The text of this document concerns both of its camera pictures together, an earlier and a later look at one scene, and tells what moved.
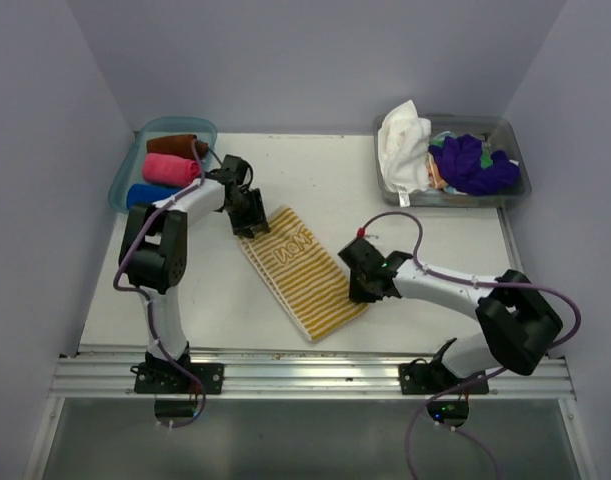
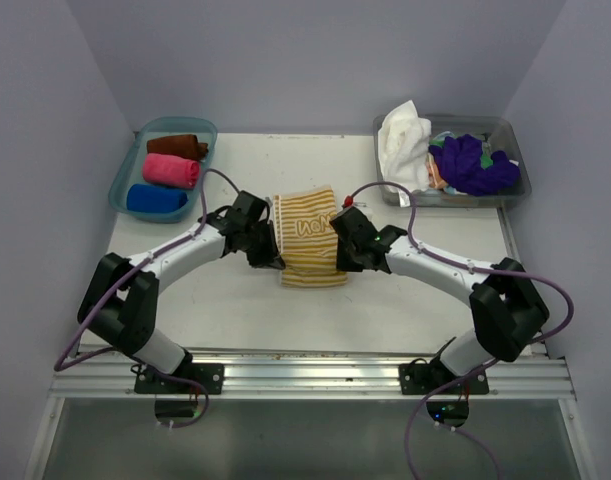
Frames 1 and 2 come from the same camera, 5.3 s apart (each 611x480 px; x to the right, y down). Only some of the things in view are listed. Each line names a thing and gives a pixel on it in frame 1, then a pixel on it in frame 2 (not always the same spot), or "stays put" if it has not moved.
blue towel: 139,194 stays put
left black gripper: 241,227 → 270,257
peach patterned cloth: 435,177 stays put
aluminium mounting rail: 241,376 stays put
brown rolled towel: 180,145 stays put
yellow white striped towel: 303,275 → 305,222
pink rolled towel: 169,170 stays put
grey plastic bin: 502,138 stays put
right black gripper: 358,295 → 343,264
